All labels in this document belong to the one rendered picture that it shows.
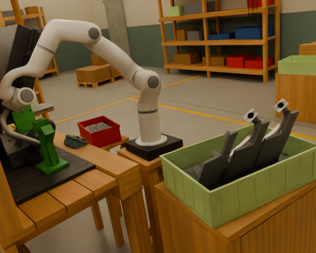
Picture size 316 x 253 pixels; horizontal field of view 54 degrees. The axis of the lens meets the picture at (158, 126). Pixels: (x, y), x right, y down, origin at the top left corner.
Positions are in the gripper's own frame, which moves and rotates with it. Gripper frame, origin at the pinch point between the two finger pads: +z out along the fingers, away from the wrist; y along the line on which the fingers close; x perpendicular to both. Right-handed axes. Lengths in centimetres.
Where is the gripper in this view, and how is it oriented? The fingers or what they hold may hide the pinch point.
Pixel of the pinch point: (8, 107)
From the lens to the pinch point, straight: 187.2
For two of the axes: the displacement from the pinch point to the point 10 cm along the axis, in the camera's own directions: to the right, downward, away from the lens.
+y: -7.2, -4.5, -5.2
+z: -6.3, 1.3, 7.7
